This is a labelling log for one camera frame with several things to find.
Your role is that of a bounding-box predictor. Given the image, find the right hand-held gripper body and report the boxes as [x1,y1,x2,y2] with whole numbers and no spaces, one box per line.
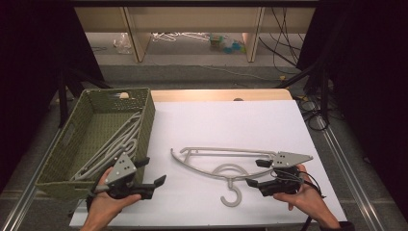
[261,151,314,197]

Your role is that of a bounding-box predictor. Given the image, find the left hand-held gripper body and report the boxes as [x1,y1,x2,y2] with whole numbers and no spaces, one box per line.
[94,152,155,200]

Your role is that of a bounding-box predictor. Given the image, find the grey plastic clothes hanger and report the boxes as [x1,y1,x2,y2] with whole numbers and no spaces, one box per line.
[169,146,278,208]
[70,111,143,182]

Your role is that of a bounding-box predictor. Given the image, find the green woven basket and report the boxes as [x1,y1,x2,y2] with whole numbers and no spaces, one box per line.
[35,87,157,200]

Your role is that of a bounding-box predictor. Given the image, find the person's left hand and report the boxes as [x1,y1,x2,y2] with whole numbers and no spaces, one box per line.
[88,167,142,222]

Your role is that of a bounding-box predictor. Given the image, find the person's right hand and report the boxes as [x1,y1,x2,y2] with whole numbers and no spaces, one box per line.
[272,164,328,222]

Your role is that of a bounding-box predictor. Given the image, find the white table cover sheet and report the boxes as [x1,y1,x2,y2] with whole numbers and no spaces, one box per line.
[68,99,348,227]

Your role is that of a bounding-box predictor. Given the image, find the black stand leg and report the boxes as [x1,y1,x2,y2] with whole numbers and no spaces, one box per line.
[273,61,331,123]
[57,65,112,129]

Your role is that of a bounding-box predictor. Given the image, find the black curtain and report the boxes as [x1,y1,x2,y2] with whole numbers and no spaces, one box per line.
[296,0,408,219]
[0,0,105,193]

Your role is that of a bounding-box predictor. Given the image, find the clear plastic bag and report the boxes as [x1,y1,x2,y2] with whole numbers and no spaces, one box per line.
[113,32,133,55]

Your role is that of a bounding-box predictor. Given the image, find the colourful plastic toys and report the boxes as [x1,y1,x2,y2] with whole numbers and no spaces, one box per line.
[209,33,246,55]

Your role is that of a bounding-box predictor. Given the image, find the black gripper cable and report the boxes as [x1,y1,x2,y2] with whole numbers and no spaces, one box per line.
[297,171,326,198]

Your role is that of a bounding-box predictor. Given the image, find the coiled black floor cable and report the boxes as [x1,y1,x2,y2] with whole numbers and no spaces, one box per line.
[297,95,330,131]

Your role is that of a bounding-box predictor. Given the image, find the aluminium rail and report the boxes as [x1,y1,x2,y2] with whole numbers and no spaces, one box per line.
[0,128,62,231]
[316,115,393,231]

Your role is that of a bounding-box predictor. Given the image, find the black power cable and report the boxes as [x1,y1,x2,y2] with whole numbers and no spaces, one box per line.
[278,8,306,52]
[258,8,301,66]

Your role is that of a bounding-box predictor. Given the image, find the white wire hangers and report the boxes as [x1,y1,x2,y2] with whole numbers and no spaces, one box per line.
[151,32,211,43]

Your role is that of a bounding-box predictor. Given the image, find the beige wooden desk frame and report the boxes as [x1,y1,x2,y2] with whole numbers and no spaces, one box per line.
[74,7,317,64]

